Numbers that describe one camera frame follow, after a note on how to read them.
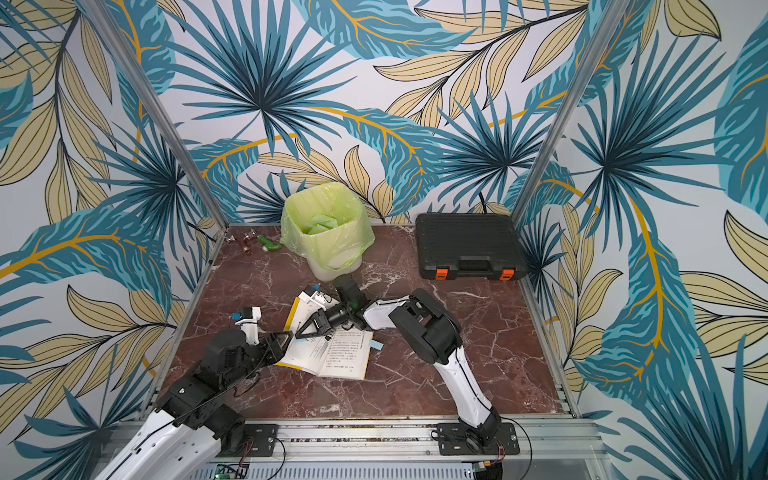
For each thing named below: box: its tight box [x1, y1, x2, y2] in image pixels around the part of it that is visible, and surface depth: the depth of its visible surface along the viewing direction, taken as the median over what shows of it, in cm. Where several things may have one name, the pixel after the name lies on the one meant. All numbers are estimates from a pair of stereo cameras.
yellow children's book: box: [275, 297, 374, 380], surface depth 85 cm
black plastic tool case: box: [416, 212, 528, 281], surface depth 105 cm
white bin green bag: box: [280, 182, 376, 281], surface depth 95 cm
